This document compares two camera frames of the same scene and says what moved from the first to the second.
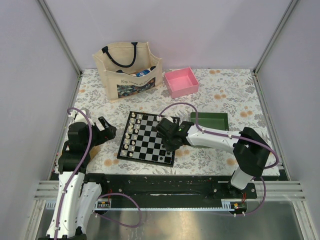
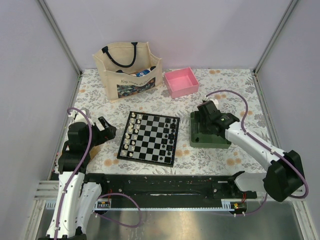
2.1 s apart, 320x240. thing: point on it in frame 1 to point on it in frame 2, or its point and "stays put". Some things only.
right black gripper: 168,148 to 198,118
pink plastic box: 181,82 stays put
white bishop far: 130,127 stays put
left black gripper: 108,133 stays put
